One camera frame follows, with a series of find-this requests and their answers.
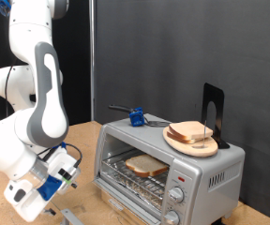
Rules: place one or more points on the round wooden plate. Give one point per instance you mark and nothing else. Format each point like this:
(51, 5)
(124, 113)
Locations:
(197, 150)

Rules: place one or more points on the thin metal pin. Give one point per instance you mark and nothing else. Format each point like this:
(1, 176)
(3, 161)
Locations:
(204, 137)

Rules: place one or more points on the glass oven door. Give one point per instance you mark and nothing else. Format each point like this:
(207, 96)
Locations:
(91, 203)

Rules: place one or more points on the silver toaster oven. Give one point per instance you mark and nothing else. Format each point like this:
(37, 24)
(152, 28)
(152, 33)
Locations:
(203, 193)

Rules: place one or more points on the vertical metal pole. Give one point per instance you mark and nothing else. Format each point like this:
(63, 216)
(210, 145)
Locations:
(92, 62)

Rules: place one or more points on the black metal bookend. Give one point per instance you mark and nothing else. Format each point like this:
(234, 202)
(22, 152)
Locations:
(213, 93)

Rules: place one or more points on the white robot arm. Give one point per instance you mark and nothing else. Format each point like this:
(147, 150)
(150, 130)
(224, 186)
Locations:
(19, 93)

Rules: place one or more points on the silver oven knob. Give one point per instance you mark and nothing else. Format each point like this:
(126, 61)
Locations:
(176, 195)
(172, 218)

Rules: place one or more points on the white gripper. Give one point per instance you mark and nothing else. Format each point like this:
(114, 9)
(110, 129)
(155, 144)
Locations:
(27, 204)

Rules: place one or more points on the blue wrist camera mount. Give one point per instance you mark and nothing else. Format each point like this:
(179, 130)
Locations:
(49, 187)

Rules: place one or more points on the white bread slice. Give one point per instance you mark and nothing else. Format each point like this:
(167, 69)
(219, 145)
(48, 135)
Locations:
(177, 139)
(189, 128)
(146, 165)

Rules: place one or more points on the spatula with blue block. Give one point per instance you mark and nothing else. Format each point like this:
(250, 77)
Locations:
(137, 118)

